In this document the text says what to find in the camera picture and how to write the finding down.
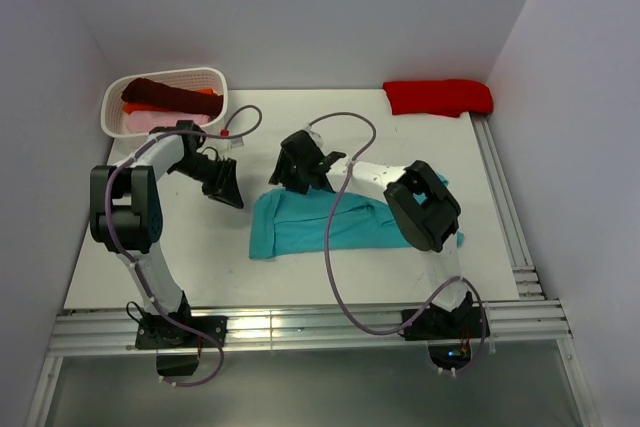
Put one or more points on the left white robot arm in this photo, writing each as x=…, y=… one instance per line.
x=126, y=215

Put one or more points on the aluminium rail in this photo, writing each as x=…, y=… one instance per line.
x=110, y=332
x=522, y=264

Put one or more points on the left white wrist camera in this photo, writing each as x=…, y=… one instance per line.
x=235, y=141

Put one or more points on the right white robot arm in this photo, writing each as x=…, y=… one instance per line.
x=424, y=210

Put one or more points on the aluminium right side rail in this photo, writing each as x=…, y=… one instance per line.
x=522, y=264

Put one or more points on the aluminium front rail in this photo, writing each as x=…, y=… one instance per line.
x=110, y=332

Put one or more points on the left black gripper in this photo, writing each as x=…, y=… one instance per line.
x=231, y=193

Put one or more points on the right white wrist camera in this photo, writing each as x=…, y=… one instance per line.
x=315, y=136

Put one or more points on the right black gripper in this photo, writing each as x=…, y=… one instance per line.
x=282, y=173

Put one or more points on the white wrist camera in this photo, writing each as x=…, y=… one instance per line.
x=235, y=141
x=315, y=136

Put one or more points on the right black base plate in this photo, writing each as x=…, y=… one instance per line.
x=450, y=336

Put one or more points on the teal t shirt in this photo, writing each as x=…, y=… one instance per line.
x=285, y=223

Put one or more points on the pink rolled shirt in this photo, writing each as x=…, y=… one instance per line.
x=142, y=122

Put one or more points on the red folded t shirt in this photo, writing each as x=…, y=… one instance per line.
x=448, y=97

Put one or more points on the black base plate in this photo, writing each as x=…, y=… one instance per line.
x=450, y=336
x=178, y=351

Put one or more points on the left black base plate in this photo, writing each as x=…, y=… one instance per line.
x=178, y=351

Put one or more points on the dark red rolled shirt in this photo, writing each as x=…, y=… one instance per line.
x=140, y=85

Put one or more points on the white plastic basket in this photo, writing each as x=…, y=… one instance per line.
x=113, y=117

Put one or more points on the orange rolled shirt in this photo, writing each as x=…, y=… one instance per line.
x=205, y=102

